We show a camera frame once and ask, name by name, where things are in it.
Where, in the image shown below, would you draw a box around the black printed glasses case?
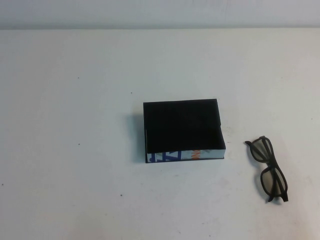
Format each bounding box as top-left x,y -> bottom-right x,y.
142,98 -> 228,165

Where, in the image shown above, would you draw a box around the black framed glasses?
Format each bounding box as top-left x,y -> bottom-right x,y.
244,135 -> 289,203

